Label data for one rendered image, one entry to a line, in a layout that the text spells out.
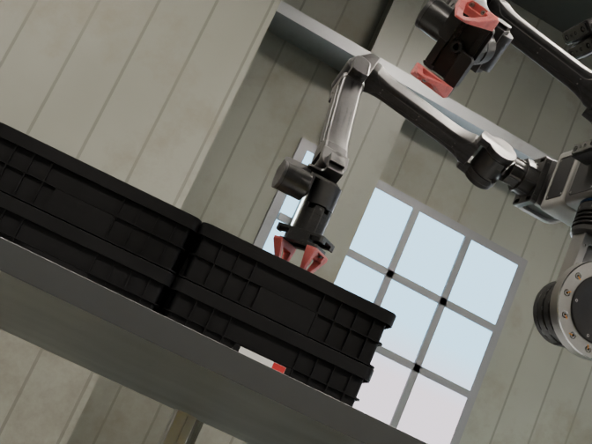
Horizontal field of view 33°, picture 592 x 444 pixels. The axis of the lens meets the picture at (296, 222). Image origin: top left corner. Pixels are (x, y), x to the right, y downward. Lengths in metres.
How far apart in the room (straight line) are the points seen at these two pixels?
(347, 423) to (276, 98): 3.59
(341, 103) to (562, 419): 3.53
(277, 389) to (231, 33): 2.79
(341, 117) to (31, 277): 0.94
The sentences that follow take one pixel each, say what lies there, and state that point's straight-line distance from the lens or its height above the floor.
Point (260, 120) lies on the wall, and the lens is 4.90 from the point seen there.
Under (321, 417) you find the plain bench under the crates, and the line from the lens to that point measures 1.45.
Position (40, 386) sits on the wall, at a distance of 3.77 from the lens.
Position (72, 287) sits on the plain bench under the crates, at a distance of 1.37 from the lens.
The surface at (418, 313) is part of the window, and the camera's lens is 5.04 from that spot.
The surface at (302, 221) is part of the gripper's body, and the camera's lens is 1.89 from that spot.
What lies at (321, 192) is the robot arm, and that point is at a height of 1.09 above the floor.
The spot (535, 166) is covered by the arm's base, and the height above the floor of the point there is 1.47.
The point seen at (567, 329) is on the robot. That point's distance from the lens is 2.06.
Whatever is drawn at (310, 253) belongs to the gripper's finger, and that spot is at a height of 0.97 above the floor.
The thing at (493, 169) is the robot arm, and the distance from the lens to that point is 2.36.
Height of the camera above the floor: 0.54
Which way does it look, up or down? 15 degrees up
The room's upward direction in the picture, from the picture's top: 24 degrees clockwise
